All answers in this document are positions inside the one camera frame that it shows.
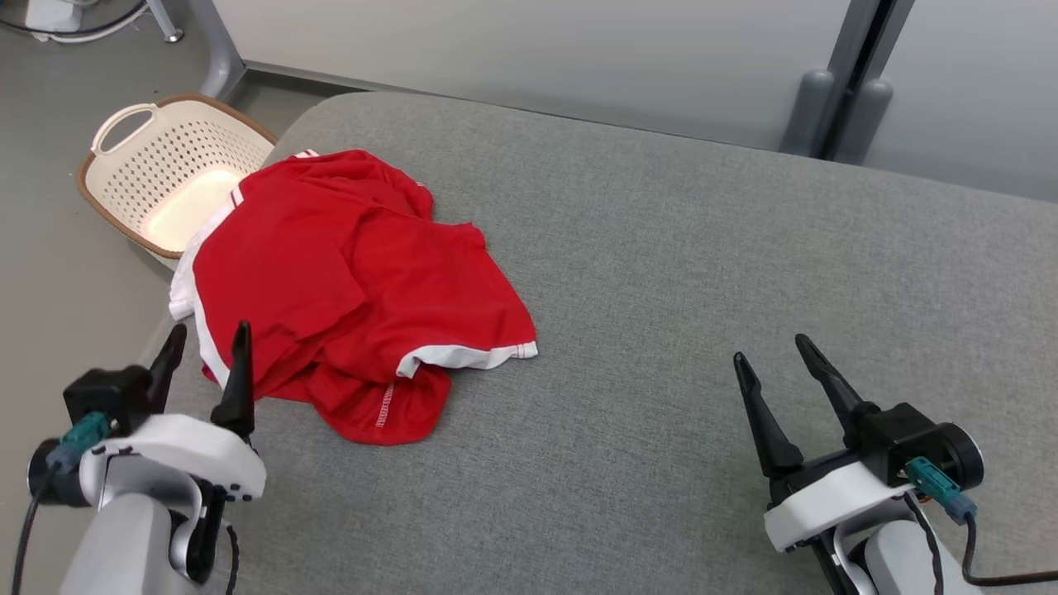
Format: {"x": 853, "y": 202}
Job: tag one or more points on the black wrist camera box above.
{"x": 103, "y": 397}
{"x": 897, "y": 434}

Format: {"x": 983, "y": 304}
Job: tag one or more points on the grey partition post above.
{"x": 860, "y": 49}

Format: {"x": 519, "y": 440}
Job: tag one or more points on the teal left camera connector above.
{"x": 83, "y": 436}

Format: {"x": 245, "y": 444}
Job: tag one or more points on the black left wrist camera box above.
{"x": 103, "y": 397}

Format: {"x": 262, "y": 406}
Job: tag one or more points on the curved grey partition leg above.
{"x": 216, "y": 49}

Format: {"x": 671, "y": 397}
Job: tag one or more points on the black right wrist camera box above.
{"x": 897, "y": 434}

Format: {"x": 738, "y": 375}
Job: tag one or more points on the grey cylindrical post foot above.
{"x": 806, "y": 111}
{"x": 866, "y": 120}

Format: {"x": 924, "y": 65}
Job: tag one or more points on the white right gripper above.
{"x": 814, "y": 504}

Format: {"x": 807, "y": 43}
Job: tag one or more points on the red shorts with white stripes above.
{"x": 463, "y": 289}

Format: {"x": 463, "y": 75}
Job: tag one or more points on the cream perforated laundry basket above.
{"x": 182, "y": 165}

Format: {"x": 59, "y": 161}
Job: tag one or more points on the red white basketball jersey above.
{"x": 273, "y": 273}

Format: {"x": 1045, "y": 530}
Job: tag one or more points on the teal right camera connector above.
{"x": 934, "y": 483}

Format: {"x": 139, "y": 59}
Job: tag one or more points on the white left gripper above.
{"x": 173, "y": 446}

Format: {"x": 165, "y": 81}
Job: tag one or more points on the teal camera connector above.
{"x": 83, "y": 436}
{"x": 934, "y": 483}

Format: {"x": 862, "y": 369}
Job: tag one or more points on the thin metal pole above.
{"x": 165, "y": 21}

